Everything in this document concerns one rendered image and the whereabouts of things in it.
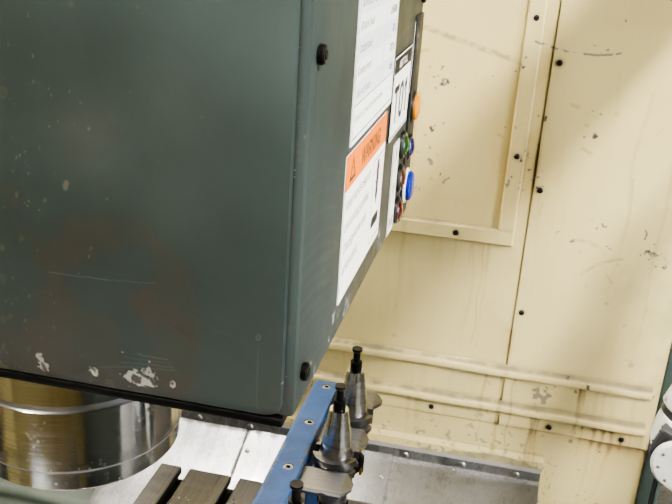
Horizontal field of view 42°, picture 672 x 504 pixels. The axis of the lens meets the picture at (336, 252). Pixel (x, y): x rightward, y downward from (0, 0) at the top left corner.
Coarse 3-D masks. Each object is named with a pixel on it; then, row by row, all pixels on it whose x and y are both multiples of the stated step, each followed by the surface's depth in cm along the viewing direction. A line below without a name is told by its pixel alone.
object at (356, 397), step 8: (352, 376) 124; (360, 376) 124; (352, 384) 124; (360, 384) 124; (344, 392) 125; (352, 392) 124; (360, 392) 125; (352, 400) 125; (360, 400) 125; (352, 408) 125; (360, 408) 125; (352, 416) 125; (360, 416) 126
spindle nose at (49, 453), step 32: (0, 384) 60; (32, 384) 59; (0, 416) 61; (32, 416) 60; (64, 416) 60; (96, 416) 61; (128, 416) 62; (160, 416) 65; (0, 448) 62; (32, 448) 61; (64, 448) 61; (96, 448) 62; (128, 448) 63; (160, 448) 66; (32, 480) 62; (64, 480) 62; (96, 480) 63
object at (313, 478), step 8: (304, 472) 114; (312, 472) 114; (320, 472) 114; (328, 472) 114; (336, 472) 114; (304, 480) 112; (312, 480) 112; (320, 480) 113; (328, 480) 113; (336, 480) 113; (344, 480) 113; (304, 488) 111; (312, 488) 111; (320, 488) 111; (328, 488) 111; (336, 488) 111; (344, 488) 111; (352, 488) 112; (328, 496) 110; (336, 496) 110
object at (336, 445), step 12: (348, 408) 115; (336, 420) 114; (348, 420) 115; (324, 432) 116; (336, 432) 114; (348, 432) 115; (324, 444) 116; (336, 444) 115; (348, 444) 115; (324, 456) 116; (336, 456) 115; (348, 456) 116
